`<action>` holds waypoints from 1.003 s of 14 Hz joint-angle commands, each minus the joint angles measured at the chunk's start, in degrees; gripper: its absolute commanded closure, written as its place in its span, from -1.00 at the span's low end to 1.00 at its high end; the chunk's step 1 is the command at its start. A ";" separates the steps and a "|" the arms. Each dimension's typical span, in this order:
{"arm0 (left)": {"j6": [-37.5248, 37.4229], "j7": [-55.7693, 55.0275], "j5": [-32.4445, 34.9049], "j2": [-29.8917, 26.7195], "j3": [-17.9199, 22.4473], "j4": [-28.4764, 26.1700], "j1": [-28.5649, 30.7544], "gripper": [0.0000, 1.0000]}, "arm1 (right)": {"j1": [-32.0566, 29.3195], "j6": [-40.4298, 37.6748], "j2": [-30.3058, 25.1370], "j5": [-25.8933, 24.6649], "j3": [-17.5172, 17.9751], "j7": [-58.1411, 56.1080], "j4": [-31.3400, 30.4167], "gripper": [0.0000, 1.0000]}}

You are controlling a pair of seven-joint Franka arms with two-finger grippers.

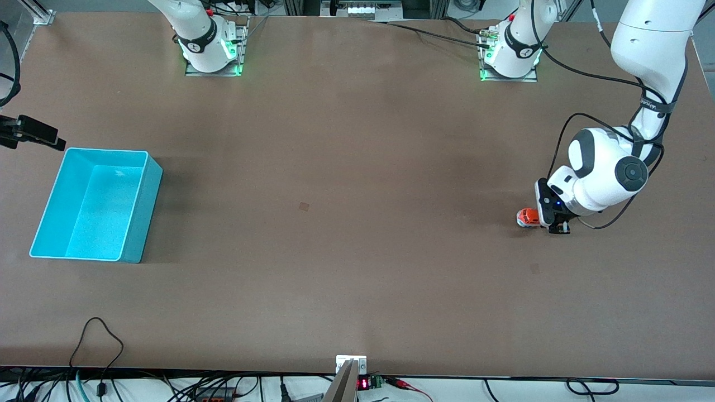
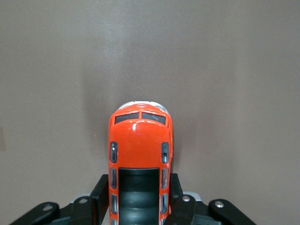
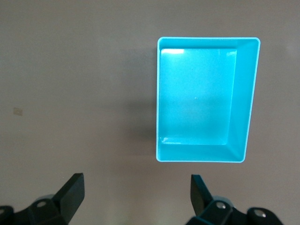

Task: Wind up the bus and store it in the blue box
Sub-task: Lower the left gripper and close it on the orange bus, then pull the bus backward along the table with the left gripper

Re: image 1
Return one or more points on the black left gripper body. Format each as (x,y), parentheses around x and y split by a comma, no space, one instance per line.
(560,216)

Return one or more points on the orange toy bus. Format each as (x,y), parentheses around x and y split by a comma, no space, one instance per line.
(528,215)

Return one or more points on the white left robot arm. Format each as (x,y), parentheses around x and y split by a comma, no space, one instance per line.
(600,167)

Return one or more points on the blue plastic box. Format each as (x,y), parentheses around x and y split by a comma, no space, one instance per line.
(95,212)

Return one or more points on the green terminal block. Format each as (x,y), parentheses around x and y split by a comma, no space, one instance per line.
(377,382)

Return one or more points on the red digit display module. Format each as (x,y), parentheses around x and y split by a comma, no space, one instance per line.
(363,384)

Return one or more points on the dark equipment rack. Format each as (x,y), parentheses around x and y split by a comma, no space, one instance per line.
(363,8)

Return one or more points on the aluminium frame profile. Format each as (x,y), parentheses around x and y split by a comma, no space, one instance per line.
(43,17)

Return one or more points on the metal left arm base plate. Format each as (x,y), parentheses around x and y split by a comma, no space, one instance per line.
(508,79)

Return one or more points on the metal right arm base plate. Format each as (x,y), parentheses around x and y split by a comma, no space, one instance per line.
(244,39)

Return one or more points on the white metal bracket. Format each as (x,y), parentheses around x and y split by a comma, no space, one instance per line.
(362,363)

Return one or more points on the grey camera post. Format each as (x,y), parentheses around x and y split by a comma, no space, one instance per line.
(343,385)

